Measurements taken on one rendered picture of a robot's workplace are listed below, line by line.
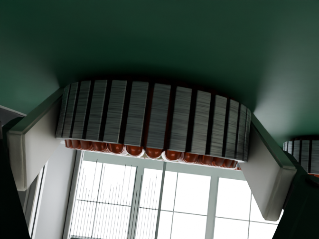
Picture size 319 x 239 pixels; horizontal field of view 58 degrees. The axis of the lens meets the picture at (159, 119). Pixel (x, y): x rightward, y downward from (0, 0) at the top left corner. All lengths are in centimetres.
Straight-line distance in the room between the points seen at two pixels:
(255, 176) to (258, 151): 1
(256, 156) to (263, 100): 3
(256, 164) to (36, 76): 13
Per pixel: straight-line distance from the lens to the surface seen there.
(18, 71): 18
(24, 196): 49
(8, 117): 42
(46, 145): 16
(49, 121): 16
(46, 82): 19
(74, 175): 73
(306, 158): 27
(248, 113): 16
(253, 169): 17
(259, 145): 16
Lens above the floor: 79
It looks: 8 degrees down
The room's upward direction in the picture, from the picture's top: 173 degrees counter-clockwise
